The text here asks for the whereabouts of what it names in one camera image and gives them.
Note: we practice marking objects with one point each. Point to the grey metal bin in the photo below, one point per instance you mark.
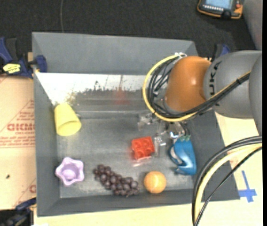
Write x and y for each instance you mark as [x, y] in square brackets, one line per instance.
[114, 55]

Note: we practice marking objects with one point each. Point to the red toy brick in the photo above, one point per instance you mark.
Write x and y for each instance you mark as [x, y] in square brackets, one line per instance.
[143, 147]

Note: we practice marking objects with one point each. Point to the yellow plastic cup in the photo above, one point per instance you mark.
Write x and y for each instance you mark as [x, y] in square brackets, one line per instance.
[65, 121]

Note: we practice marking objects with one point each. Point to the brown cardboard board red print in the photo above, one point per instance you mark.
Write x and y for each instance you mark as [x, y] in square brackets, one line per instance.
[11, 168]

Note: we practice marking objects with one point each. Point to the purple star-shaped cup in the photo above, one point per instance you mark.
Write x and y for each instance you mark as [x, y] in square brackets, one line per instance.
[69, 171]

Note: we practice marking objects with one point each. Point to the purple grape bunch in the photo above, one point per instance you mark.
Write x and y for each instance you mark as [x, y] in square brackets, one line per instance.
[117, 181]

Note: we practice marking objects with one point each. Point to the orange ball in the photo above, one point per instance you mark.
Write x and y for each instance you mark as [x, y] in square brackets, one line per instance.
[154, 182]

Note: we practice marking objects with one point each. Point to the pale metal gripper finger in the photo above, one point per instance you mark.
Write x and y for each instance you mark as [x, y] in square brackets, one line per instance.
[159, 142]
[145, 121]

